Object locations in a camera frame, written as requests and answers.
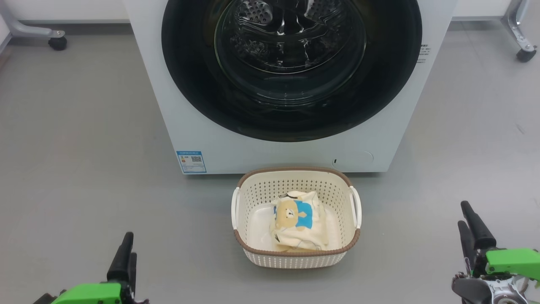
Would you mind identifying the cream laundry basket brown rim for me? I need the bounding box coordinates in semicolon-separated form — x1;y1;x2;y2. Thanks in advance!
231;166;362;269

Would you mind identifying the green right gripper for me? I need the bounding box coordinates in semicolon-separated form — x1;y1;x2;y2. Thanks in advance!
451;201;540;304

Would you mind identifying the grey metal leg with caster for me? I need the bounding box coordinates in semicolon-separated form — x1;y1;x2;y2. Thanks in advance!
0;0;68;52
501;0;537;63

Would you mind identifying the washing machine glass door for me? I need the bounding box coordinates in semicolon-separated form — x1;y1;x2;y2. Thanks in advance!
162;0;423;142

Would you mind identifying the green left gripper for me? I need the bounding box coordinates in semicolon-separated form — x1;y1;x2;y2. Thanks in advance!
51;231;138;304

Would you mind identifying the white front-load washing machine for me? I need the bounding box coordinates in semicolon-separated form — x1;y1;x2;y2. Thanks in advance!
122;0;459;175

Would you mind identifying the blue energy label sticker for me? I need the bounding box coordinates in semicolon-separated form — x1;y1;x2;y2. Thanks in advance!
176;150;207;174

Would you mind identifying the steel washing machine drum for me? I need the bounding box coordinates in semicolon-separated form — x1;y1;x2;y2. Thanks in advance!
215;0;367;75

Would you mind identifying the cream shirt with bear print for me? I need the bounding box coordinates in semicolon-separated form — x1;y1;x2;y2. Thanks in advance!
270;190;329;252

